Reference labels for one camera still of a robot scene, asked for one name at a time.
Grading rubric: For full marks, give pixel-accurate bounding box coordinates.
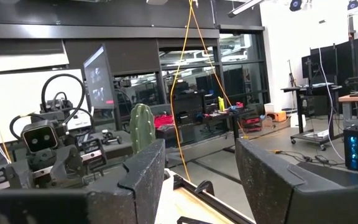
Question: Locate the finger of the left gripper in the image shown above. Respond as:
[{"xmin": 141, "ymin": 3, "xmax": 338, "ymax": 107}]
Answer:
[
  {"xmin": 6, "ymin": 161, "xmax": 35, "ymax": 189},
  {"xmin": 50, "ymin": 145, "xmax": 85, "ymax": 188}
]

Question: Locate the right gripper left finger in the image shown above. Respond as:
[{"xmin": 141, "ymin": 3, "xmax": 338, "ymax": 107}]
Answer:
[{"xmin": 0, "ymin": 139, "xmax": 167, "ymax": 224}]

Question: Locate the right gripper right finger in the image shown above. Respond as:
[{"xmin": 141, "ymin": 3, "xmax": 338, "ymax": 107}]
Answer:
[{"xmin": 235, "ymin": 138, "xmax": 358, "ymax": 224}]

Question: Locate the black clamp gadget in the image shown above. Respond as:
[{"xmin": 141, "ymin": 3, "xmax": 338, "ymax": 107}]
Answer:
[{"xmin": 101, "ymin": 129, "xmax": 122, "ymax": 146}]

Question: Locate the green cactus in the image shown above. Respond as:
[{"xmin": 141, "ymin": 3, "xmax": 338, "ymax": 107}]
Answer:
[{"xmin": 129, "ymin": 103, "xmax": 157, "ymax": 154}]

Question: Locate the red toolbox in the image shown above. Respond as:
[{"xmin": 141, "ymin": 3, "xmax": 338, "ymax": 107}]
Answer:
[{"xmin": 154, "ymin": 114, "xmax": 174, "ymax": 129}]

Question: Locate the black floor power strip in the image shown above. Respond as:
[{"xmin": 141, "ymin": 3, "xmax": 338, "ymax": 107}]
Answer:
[{"xmin": 314, "ymin": 154, "xmax": 331, "ymax": 164}]

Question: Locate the orange box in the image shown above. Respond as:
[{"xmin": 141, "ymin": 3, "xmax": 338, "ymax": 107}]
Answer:
[{"xmin": 267, "ymin": 111, "xmax": 288, "ymax": 123}]

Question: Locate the operator desk monitor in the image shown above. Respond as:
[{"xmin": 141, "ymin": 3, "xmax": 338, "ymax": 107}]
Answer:
[{"xmin": 83, "ymin": 44, "xmax": 115, "ymax": 110}]

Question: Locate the cluttered black work table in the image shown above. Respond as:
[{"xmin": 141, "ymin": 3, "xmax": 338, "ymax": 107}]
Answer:
[{"xmin": 197, "ymin": 107, "xmax": 262, "ymax": 141}]

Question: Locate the white board panel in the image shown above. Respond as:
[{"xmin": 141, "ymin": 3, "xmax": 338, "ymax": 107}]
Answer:
[{"xmin": 0, "ymin": 68, "xmax": 88, "ymax": 146}]

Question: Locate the black standing desk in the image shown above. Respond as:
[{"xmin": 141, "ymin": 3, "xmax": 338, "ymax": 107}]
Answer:
[{"xmin": 280, "ymin": 82, "xmax": 344, "ymax": 152}]

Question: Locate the wooden background table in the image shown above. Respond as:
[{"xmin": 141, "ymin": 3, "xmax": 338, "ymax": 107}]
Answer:
[{"xmin": 338, "ymin": 92, "xmax": 358, "ymax": 121}]

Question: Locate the black monitor on standing desk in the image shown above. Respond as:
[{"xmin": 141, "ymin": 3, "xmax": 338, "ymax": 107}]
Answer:
[{"xmin": 301, "ymin": 43, "xmax": 338, "ymax": 80}]

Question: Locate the ceiling light strip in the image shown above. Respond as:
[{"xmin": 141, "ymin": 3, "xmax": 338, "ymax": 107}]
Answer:
[{"xmin": 227, "ymin": 0, "xmax": 265, "ymax": 18}]

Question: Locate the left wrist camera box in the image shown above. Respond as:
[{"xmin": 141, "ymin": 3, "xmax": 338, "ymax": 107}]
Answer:
[{"xmin": 21, "ymin": 119, "xmax": 59, "ymax": 154}]

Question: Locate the black aluminium table frame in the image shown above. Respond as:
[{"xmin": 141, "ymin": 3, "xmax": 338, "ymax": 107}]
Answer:
[{"xmin": 172, "ymin": 174, "xmax": 256, "ymax": 224}]

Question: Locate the yellow cable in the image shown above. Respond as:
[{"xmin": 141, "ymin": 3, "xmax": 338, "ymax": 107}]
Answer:
[
  {"xmin": 190, "ymin": 0, "xmax": 249, "ymax": 140},
  {"xmin": 169, "ymin": 0, "xmax": 195, "ymax": 183}
]

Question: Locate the black camera cable loop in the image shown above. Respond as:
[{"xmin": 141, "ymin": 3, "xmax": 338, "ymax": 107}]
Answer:
[{"xmin": 9, "ymin": 73, "xmax": 96, "ymax": 141}]

